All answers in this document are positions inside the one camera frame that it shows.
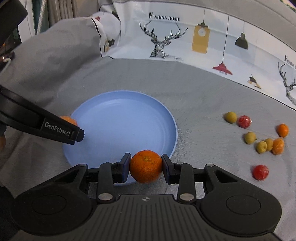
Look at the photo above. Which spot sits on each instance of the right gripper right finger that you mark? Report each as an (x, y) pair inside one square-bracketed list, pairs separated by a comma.
[(181, 174)]

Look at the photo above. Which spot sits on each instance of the green yellow small fruit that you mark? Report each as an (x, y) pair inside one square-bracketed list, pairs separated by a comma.
[(230, 117)]

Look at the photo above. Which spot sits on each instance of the grey curtain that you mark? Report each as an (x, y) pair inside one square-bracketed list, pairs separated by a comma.
[(66, 9)]

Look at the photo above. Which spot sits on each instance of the person left hand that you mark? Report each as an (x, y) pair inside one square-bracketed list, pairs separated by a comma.
[(2, 142)]

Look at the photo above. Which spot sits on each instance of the bare orange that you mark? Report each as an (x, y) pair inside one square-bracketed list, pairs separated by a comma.
[(145, 166)]

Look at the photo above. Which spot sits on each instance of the plastic orange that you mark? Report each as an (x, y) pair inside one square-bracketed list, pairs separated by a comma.
[(69, 119)]

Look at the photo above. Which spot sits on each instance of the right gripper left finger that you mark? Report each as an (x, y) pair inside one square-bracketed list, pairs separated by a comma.
[(110, 173)]

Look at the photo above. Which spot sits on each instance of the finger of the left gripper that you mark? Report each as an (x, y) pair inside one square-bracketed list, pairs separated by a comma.
[(27, 117)]

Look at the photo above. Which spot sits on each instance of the blue plastic plate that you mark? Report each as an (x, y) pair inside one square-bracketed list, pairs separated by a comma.
[(120, 122)]

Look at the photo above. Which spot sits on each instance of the small orange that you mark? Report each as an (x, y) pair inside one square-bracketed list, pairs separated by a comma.
[(278, 146), (282, 130)]

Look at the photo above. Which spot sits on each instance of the red fruit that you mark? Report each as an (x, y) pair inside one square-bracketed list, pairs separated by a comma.
[(260, 172), (244, 121)]

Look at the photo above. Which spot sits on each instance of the grey printed bed sheet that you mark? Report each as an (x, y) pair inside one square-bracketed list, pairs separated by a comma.
[(61, 68)]

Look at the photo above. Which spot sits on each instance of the white hose pole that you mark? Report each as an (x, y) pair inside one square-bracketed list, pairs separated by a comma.
[(41, 16)]

